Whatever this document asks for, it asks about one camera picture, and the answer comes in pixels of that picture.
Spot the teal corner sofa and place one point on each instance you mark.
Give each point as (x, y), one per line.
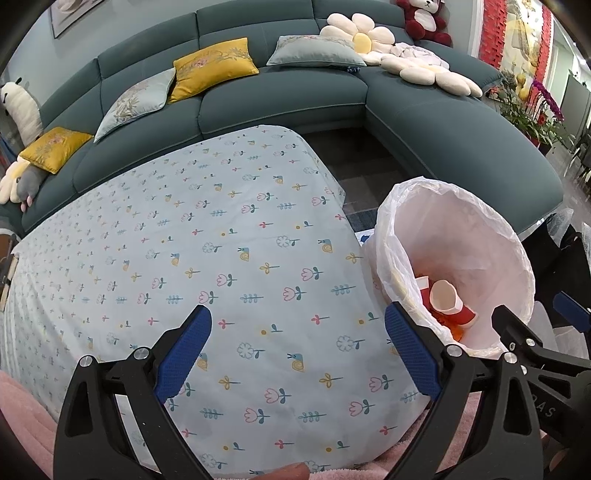
(286, 101)

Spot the pale blue embroidered cushion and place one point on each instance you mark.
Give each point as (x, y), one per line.
(316, 51)
(138, 104)

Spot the purple orchid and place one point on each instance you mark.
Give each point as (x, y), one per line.
(549, 99)

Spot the trash bin with white liner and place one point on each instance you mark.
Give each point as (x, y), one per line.
(461, 230)

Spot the clear plastic bag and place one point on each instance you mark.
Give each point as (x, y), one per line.
(568, 342)

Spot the pink fluffy cloth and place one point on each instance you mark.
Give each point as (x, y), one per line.
(23, 415)

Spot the green potted plant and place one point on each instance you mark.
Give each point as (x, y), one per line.
(528, 117)

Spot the yellow embroidered cushion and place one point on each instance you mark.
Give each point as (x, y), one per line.
(55, 148)
(212, 68)

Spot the wall mural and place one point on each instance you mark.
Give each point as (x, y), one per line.
(524, 46)

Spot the grey plush toy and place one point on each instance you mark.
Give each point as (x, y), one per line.
(28, 183)

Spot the dining chairs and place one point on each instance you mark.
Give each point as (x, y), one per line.
(581, 159)

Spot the person's bare knee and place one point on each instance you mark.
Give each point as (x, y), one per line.
(286, 471)

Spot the red wall decoration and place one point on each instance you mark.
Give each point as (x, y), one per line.
(491, 37)

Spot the pale quilted cushion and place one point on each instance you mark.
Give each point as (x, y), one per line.
(418, 51)

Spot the floral print tablecloth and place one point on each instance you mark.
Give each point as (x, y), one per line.
(231, 258)

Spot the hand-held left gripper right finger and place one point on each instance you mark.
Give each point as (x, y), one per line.
(411, 353)

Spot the long white plush toy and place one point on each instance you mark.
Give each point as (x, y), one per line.
(21, 110)

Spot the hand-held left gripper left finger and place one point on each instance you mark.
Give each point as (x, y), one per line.
(184, 353)

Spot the framed wall picture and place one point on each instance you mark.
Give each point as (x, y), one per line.
(74, 13)

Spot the red teddy bear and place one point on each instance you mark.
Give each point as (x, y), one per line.
(425, 21)

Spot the blue patterned floor mat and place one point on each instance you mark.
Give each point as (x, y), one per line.
(364, 226)

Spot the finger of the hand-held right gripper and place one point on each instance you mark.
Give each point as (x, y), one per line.
(575, 311)
(517, 330)

